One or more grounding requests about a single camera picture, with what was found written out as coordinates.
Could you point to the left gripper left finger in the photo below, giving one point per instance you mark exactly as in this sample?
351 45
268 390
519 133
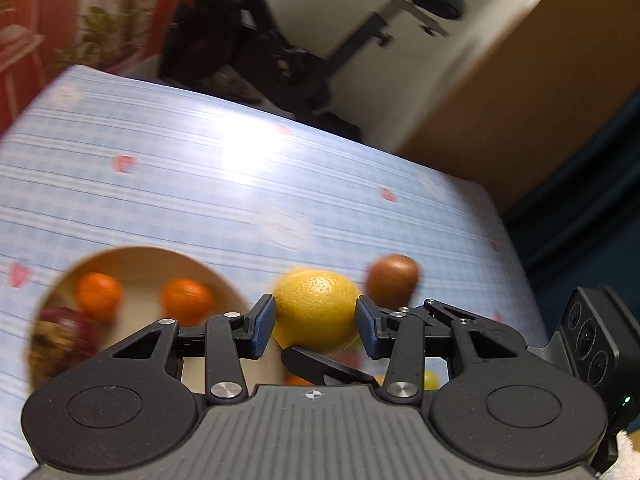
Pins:
146 396

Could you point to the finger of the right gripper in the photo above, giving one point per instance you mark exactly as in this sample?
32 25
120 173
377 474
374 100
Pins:
322 371
430 328

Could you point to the red brown apple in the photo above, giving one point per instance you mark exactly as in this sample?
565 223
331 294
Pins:
392 280

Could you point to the dark purple mangosteen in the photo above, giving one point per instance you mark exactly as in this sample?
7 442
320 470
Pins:
61 338

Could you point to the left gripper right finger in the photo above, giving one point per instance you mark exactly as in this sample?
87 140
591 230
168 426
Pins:
475 412

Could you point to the wooden door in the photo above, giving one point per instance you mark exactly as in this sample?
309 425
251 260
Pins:
537 97

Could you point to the blue plaid tablecloth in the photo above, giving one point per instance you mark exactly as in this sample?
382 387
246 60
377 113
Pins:
99 160

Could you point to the yellow green apple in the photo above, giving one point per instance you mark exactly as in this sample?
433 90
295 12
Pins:
430 380

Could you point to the yellow lemon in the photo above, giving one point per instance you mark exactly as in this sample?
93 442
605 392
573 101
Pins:
315 310

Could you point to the small orange mandarin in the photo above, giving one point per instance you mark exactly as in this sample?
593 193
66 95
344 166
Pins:
186 301
98 296

